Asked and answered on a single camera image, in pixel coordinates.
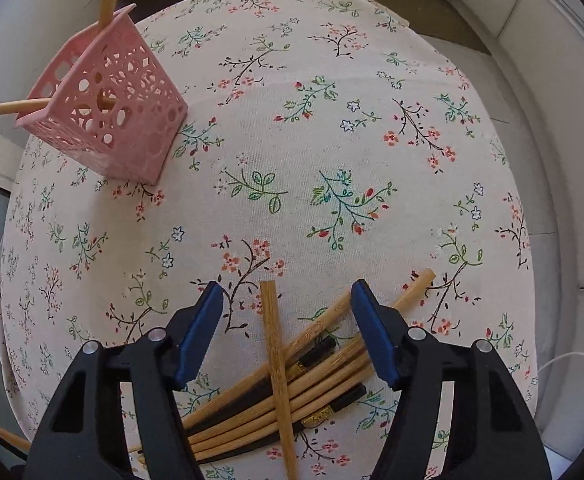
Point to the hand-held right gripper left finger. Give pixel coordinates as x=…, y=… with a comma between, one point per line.
x=199, y=340

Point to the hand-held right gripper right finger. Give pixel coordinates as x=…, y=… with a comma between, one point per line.
x=371, y=335

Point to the black pen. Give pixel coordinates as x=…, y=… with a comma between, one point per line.
x=322, y=350

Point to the black chopstick with gold band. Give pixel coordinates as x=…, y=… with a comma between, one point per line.
x=349, y=395

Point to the group of bamboo chopsticks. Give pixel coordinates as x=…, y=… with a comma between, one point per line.
x=272, y=340

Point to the pink perforated utensil holder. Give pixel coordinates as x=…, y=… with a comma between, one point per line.
x=122, y=125

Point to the floral tablecloth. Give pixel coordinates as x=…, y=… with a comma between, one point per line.
x=322, y=135

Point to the tan wooden rod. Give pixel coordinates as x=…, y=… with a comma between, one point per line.
x=2, y=432

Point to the olive floor mat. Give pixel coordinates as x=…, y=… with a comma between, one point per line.
x=421, y=15

